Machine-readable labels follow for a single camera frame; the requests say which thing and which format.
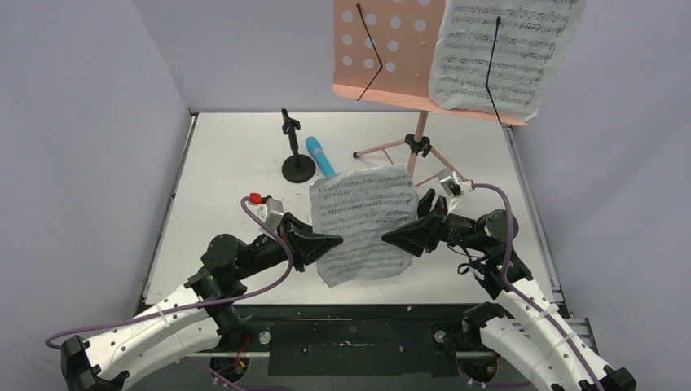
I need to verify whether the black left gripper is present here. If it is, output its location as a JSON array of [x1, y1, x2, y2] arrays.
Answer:
[[235, 213, 344, 280]]

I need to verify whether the sheet music page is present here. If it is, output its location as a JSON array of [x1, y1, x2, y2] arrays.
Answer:
[[428, 0, 587, 123], [309, 165, 419, 288]]

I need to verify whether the pink folding music stand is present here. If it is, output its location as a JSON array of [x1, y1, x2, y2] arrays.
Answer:
[[331, 0, 530, 187]]

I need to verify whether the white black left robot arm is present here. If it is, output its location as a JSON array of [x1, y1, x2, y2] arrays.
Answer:
[[60, 213, 343, 390]]

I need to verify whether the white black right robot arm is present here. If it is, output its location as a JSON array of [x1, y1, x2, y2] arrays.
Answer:
[[381, 183, 636, 390]]

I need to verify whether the black microphone desk stand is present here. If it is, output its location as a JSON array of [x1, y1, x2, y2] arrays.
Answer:
[[281, 108, 316, 183]]

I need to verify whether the blue toy microphone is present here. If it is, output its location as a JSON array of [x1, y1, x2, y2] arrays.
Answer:
[[305, 136, 336, 177]]

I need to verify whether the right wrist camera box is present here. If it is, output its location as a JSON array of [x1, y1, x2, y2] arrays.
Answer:
[[438, 168, 473, 213]]

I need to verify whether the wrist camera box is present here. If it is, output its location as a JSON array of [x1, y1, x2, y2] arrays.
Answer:
[[249, 192, 284, 232], [438, 168, 473, 213]]

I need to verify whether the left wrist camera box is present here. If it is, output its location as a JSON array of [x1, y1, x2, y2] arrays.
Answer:
[[249, 192, 284, 232]]

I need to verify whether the aluminium mounting rail frame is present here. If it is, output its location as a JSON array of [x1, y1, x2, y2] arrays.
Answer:
[[105, 318, 601, 391]]

